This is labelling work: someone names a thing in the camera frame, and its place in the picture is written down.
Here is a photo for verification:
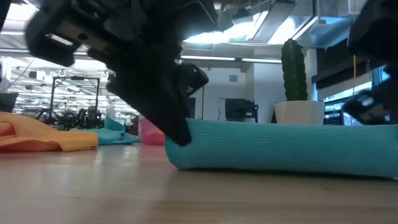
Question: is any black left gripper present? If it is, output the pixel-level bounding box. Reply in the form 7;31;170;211
24;0;210;146

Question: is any black background appliance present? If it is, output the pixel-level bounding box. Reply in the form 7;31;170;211
225;98;259;123

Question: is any red plastic basket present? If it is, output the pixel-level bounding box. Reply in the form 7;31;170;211
139;118;165;146

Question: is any green cactus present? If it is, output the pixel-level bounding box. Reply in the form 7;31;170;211
281;39;308;102

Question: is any black background station frame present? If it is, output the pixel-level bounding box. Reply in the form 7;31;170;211
49;76;101;121

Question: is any large teal microfiber towel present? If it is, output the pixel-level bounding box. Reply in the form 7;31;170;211
164;118;398;180

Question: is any orange microfiber towel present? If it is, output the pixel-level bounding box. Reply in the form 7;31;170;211
0;111;100;153

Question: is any small teal microfiber towel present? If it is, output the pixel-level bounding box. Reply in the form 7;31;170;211
70;114;139;146

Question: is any black background monitor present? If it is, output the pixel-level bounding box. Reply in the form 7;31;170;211
0;92;19;113

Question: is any black perforated crate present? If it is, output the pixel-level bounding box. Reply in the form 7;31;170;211
323;108;345;126

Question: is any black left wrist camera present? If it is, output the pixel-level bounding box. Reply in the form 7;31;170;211
174;0;218;40

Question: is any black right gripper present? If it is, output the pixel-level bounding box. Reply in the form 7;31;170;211
341;0;398;125

